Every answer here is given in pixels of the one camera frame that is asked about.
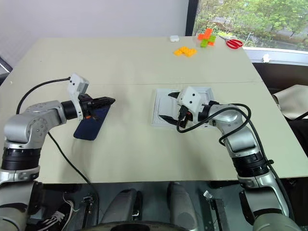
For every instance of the dark blue smartphone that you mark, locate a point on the dark blue smartphone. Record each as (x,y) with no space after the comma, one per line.
(90,127)

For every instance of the yellow toy brick assembly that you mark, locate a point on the yellow toy brick assembly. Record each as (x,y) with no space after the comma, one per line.
(185,51)

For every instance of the green toy brick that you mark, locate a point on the green toy brick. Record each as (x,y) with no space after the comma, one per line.
(206,42)

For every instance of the black and white sneaker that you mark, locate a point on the black and white sneaker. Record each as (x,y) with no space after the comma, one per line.
(54,217)

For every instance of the white crumpled paper scrap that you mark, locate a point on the white crumpled paper scrap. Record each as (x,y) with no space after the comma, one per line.
(266,58)

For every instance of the white phone box lid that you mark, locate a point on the white phone box lid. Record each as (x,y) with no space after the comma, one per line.
(207,95)

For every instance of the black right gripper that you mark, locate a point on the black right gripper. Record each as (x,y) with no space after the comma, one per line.
(184,116)

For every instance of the black window frame post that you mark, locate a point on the black window frame post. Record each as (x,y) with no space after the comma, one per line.
(191,16)

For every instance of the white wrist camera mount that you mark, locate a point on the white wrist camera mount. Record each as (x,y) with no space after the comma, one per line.
(76,84)
(191,98)

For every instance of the white earbuds case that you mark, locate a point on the white earbuds case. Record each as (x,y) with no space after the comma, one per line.
(173,38)

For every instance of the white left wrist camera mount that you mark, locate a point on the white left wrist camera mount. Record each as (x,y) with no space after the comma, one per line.
(76,84)

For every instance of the black striped object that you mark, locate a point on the black striped object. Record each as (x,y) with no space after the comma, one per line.
(4,69)

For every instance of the white window sill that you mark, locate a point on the white window sill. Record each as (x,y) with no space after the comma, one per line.
(276,55)

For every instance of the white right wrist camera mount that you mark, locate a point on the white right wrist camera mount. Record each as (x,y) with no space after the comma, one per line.
(191,98)

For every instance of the beige fabric sheet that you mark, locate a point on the beige fabric sheet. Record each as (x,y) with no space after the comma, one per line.
(291,103)

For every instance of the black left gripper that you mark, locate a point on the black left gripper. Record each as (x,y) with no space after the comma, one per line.
(87,106)

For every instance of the small orange toy brick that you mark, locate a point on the small orange toy brick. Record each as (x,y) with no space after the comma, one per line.
(211,43)

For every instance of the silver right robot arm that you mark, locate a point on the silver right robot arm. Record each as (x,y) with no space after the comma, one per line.
(240,134)

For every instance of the white phone box base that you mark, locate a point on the white phone box base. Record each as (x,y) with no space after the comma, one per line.
(166,106)

